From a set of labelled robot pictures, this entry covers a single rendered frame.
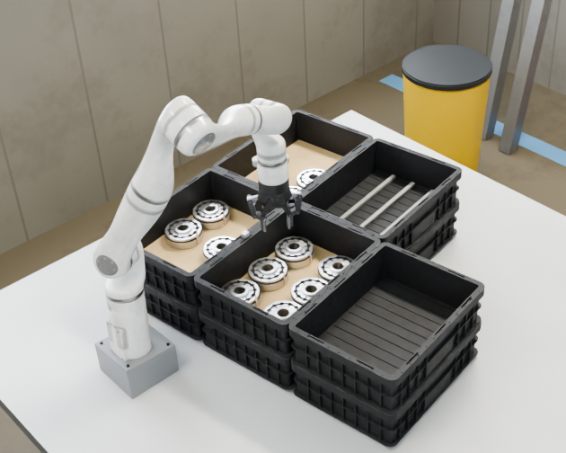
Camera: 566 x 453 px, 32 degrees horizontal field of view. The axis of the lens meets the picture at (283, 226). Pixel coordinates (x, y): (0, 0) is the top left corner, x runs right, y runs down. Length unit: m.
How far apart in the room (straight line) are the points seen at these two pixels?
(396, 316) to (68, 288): 0.95
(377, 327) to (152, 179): 0.69
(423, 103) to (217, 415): 1.98
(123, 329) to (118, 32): 1.96
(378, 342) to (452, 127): 1.81
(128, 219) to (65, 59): 1.92
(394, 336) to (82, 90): 2.12
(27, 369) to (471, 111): 2.17
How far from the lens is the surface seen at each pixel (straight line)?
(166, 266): 2.48
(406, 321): 2.43
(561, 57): 5.05
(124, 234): 2.19
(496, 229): 2.95
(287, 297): 2.50
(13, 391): 2.58
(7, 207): 4.14
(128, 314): 2.35
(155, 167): 2.08
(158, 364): 2.46
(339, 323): 2.42
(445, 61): 4.10
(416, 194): 2.85
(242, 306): 2.33
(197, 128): 1.97
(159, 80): 4.31
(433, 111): 4.00
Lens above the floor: 2.46
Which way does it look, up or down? 37 degrees down
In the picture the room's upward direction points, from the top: 4 degrees counter-clockwise
